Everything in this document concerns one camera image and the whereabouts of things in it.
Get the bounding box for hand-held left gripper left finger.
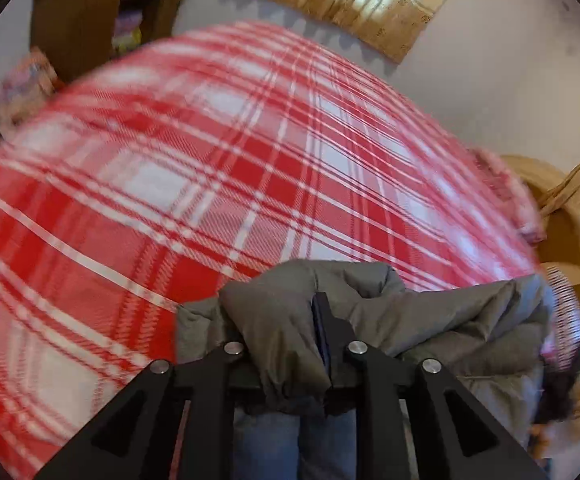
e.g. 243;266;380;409
34;342;245;480

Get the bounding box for pink floral pillow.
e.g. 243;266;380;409
472;149;546;243

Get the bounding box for brown wooden desk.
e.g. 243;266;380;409
30;0;188;83

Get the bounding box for purple box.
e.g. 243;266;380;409
117;9;145;31

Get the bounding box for wooden bed headboard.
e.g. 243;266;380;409
500;155;580;426

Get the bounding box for beige patterned window curtain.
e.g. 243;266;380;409
226;0;476;64

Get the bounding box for pink clothes pile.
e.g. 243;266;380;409
0;47;63;126

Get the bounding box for striped pillow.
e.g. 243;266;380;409
545;267;580;366

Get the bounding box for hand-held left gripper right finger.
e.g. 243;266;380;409
311;291;546;480

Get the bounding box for yellow box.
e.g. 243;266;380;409
112;27;143;54

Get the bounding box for grey puffer jacket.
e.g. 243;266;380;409
176;259;556;456

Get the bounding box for person's blue jeans legs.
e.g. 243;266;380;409
233;405;361;480

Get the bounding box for red plaid bed sheet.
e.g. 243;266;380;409
0;21;546;480

